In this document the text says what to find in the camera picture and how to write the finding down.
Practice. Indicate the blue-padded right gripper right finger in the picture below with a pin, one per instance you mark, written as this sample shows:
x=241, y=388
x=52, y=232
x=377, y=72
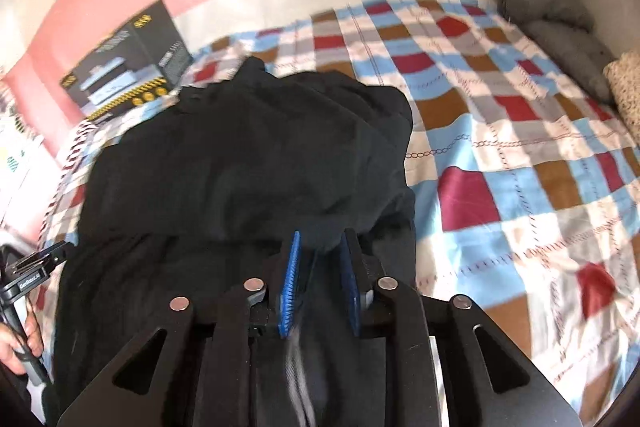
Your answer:
x=359, y=272

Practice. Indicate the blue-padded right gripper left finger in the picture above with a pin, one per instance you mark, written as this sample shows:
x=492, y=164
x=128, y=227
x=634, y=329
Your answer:
x=274, y=315

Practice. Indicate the black padded jacket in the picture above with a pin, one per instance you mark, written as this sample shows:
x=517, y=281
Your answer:
x=192, y=201

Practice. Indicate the person's left hand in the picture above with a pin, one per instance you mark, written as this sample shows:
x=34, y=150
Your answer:
x=9, y=344

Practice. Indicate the red white patterned pillow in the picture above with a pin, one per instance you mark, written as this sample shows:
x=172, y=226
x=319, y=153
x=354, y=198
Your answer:
x=60, y=222

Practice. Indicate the colourful checkered bed sheet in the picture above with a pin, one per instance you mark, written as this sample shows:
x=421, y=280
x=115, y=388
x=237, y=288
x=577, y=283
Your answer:
x=527, y=189

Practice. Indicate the black yellow product box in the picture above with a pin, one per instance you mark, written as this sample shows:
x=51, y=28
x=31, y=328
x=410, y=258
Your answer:
x=141, y=61

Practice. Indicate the beige speckled cushion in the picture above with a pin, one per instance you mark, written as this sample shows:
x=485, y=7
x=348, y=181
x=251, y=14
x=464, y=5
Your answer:
x=623, y=76

